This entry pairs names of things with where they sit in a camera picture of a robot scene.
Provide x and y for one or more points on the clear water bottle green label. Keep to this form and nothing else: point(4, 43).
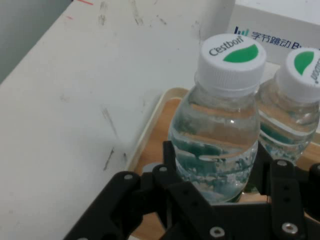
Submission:
point(215, 125)
point(287, 120)

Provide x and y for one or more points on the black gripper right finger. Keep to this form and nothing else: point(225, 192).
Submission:
point(285, 190)

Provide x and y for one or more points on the white box with blue side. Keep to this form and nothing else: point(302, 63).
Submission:
point(275, 15)

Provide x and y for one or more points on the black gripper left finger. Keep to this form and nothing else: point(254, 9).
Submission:
point(125, 200)

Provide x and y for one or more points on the wooden tray with cream rim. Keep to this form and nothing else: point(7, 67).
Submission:
point(160, 125)

